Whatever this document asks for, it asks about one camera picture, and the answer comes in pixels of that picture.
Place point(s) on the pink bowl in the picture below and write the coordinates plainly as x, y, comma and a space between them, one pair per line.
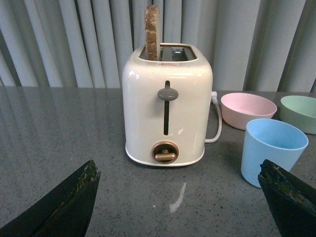
240, 108

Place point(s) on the green bowl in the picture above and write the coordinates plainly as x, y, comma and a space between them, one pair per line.
299, 111

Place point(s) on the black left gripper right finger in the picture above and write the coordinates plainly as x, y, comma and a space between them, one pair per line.
291, 201

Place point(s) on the cream two-slot toaster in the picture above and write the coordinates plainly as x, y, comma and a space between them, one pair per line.
166, 105

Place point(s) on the light blue cup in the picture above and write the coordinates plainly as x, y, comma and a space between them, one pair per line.
270, 139

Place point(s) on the grey pleated curtain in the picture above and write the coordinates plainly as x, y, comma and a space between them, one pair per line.
254, 45

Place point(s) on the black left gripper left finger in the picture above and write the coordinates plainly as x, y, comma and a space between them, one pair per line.
64, 212

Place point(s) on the brown bread slice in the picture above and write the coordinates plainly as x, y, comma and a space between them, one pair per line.
152, 32

